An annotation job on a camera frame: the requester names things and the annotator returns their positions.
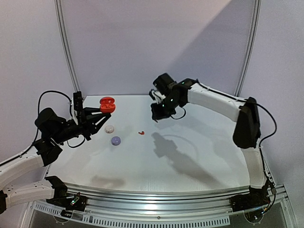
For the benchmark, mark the pink charging case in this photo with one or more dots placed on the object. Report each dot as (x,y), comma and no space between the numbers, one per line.
(109,129)

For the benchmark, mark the aluminium frame post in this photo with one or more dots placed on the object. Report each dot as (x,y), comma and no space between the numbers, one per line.
(65,45)
(249,47)

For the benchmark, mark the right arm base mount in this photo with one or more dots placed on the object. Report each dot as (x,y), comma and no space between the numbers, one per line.
(249,202)

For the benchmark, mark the red charging case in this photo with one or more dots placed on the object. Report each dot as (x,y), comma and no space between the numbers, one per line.
(107,104)

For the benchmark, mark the right aluminium frame post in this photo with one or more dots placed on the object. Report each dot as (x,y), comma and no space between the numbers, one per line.
(249,47)

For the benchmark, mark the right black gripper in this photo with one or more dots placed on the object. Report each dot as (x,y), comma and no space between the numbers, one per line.
(160,113)

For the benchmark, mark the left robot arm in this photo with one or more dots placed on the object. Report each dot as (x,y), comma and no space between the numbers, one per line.
(55,131)

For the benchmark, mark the left aluminium frame post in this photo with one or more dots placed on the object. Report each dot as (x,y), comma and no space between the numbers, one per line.
(65,45)

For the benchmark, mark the front aluminium rail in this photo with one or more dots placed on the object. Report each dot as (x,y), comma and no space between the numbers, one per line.
(227,201)

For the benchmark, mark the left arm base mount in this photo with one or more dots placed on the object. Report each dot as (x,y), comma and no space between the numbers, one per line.
(69,201)

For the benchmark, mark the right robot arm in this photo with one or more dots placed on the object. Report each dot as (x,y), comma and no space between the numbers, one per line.
(244,112)

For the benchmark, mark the purple charging case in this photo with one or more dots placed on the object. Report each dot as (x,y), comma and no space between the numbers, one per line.
(115,140)

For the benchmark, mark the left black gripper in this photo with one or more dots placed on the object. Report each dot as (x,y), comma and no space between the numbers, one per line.
(86,123)

